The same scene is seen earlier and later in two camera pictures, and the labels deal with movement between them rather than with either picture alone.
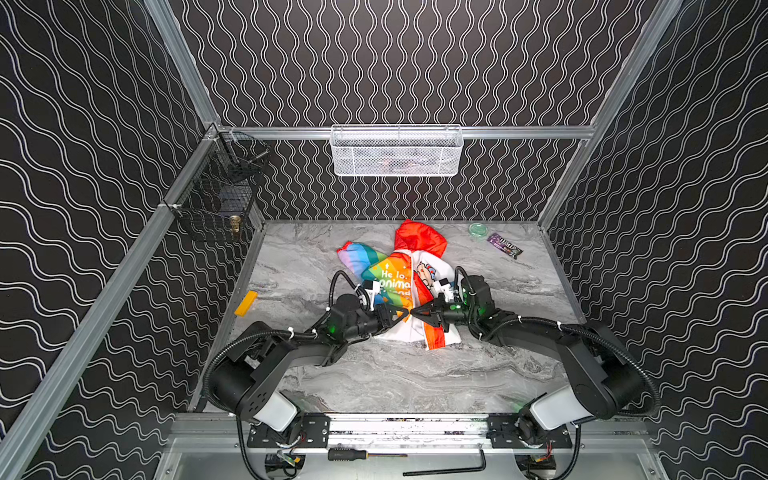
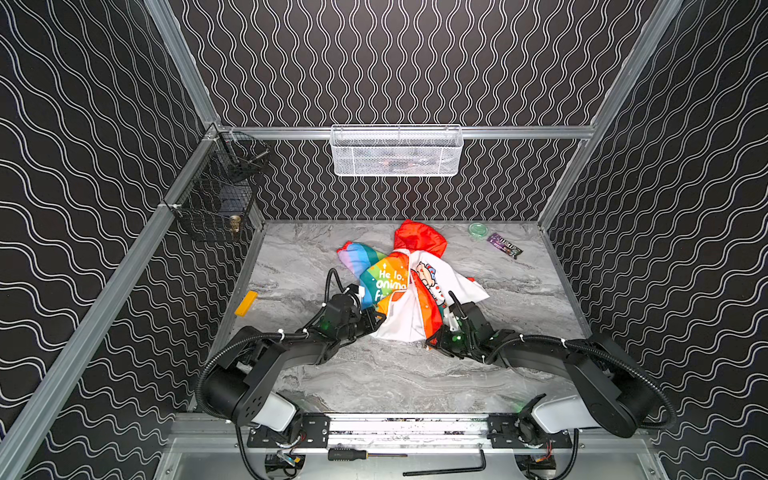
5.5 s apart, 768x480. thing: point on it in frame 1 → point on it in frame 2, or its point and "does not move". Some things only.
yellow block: (246, 303) does not move
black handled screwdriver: (347, 454) does not move
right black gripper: (440, 312) → (459, 318)
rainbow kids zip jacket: (407, 277) does not move
